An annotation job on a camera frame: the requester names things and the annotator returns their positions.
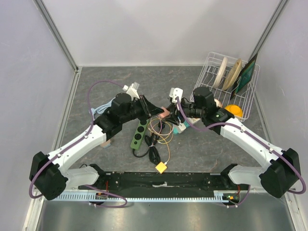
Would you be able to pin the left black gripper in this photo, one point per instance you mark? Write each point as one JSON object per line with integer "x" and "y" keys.
{"x": 148, "y": 110}

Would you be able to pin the pink cube socket adapter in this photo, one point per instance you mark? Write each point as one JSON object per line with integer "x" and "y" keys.
{"x": 105, "y": 144}

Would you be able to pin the dark green square plate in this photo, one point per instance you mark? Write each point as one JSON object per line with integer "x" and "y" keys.
{"x": 245, "y": 76}

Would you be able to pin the white wire dish rack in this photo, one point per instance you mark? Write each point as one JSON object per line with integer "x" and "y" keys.
{"x": 243, "y": 99}

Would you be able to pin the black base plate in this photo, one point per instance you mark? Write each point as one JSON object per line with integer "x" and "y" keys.
{"x": 166, "y": 185}

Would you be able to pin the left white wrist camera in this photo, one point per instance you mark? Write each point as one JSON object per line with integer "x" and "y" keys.
{"x": 132, "y": 90}

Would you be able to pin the white cube socket adapter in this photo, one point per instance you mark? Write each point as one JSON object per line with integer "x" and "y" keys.
{"x": 192, "y": 121}

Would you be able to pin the white plate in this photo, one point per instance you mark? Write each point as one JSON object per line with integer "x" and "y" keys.
{"x": 220, "y": 72}

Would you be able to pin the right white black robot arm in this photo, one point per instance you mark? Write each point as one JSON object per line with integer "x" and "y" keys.
{"x": 278, "y": 171}

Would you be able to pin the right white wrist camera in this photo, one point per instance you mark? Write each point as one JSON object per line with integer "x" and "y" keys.
{"x": 174, "y": 94}

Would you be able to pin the pink usb charger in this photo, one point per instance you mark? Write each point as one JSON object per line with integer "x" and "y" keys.
{"x": 164, "y": 114}

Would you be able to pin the yellow usb charger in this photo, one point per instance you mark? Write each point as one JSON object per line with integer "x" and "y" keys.
{"x": 161, "y": 167}

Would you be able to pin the orange bowl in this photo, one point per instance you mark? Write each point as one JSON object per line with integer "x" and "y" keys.
{"x": 235, "y": 110}

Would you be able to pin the beige plate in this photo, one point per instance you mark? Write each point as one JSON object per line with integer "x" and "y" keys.
{"x": 232, "y": 75}

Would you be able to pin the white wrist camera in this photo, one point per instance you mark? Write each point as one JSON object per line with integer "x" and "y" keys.
{"x": 132, "y": 90}
{"x": 174, "y": 94}

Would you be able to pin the white square plug adapter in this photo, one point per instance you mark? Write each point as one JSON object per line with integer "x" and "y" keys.
{"x": 181, "y": 127}

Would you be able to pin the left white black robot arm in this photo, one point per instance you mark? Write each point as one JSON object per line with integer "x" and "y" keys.
{"x": 52, "y": 174}

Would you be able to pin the teal triangular power strip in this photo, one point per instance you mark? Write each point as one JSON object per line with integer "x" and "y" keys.
{"x": 175, "y": 129}

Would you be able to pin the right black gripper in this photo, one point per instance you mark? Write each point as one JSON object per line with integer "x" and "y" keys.
{"x": 173, "y": 117}

